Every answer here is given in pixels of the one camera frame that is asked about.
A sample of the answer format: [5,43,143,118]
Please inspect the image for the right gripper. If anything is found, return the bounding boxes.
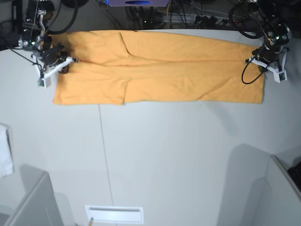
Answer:
[35,43,69,74]

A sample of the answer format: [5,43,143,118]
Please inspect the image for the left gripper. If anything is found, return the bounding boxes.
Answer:
[253,46,282,72]

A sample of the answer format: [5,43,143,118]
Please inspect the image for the yellow orange T-shirt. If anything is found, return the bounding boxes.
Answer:
[52,30,264,105]

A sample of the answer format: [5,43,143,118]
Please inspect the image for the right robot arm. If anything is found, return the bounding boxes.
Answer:
[19,0,68,78]

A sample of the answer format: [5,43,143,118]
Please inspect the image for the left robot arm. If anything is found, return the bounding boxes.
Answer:
[228,0,292,72]

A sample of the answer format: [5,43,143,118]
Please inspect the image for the white cloth at left edge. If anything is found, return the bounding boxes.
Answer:
[0,124,14,178]

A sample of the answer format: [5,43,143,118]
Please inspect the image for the right grey partition panel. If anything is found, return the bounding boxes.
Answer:
[251,156,301,226]

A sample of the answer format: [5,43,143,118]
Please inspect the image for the grey partition panel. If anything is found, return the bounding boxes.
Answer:
[251,156,301,226]
[0,171,63,226]

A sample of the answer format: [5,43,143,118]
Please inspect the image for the left grey partition panel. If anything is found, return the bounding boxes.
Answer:
[0,171,63,226]

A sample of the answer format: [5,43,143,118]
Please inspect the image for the white table slot plate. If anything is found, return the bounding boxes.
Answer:
[85,205,144,224]

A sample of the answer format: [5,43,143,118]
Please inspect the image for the camera black cable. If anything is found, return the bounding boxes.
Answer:
[9,47,45,78]
[241,47,266,85]

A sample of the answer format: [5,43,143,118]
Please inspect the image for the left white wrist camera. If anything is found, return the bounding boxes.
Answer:
[241,47,290,84]

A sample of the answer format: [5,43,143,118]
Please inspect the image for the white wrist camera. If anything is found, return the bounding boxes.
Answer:
[241,47,290,84]
[31,54,79,89]

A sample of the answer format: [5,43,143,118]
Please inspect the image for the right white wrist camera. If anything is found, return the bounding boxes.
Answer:
[31,54,79,89]

